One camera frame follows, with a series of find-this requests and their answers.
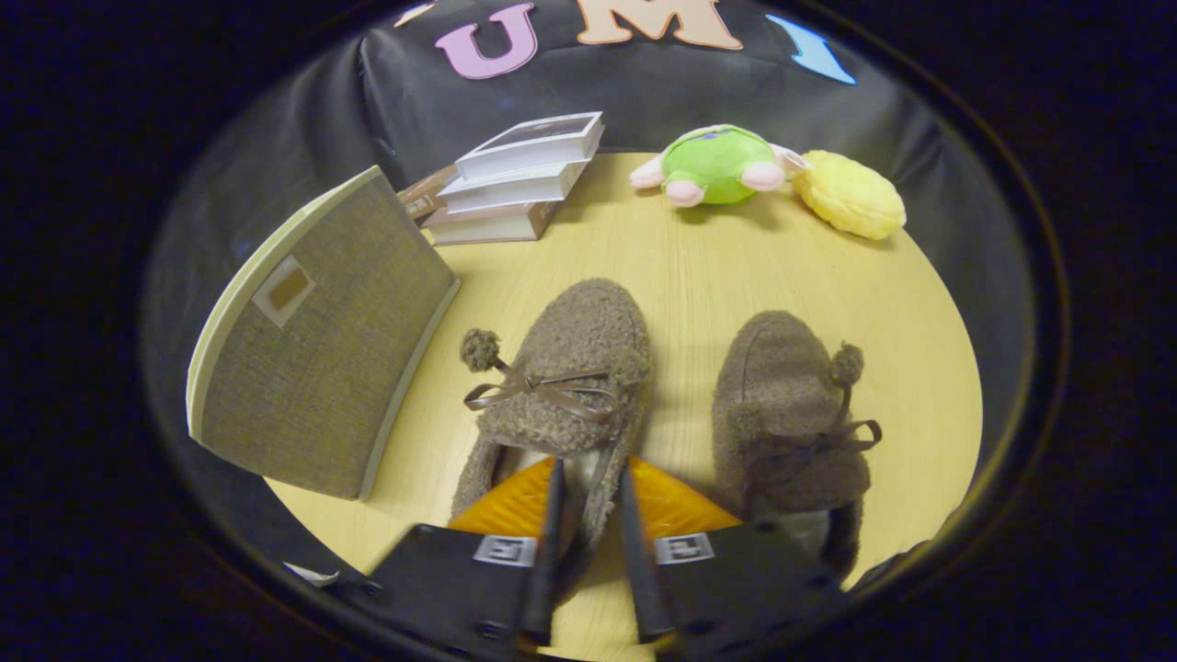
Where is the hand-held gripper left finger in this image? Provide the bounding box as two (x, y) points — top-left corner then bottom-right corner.
(361, 457), (568, 647)

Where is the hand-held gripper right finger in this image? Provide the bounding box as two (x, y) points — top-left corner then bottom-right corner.
(616, 456), (845, 652)

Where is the brown fuzzy shoe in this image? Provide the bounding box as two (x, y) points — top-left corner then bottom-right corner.
(451, 279), (652, 553)
(713, 311), (884, 580)

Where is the grey fabric storage box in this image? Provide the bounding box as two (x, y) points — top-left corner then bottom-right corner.
(187, 165), (461, 502)

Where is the pinkish book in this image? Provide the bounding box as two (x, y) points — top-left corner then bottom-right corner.
(423, 198), (564, 246)

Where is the plain white book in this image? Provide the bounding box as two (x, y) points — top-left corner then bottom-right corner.
(439, 158), (589, 214)

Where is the brown cover book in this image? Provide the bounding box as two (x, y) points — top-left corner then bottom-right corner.
(397, 164), (461, 223)

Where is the green plush toy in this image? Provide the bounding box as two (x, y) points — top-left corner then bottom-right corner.
(630, 124), (810, 208)

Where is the white portrait cover book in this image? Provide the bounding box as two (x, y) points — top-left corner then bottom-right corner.
(453, 112), (605, 182)

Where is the yellow plush toy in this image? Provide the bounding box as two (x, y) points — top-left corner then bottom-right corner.
(793, 150), (907, 242)

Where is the black backdrop cloth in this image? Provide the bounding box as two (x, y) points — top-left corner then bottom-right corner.
(143, 0), (1035, 589)

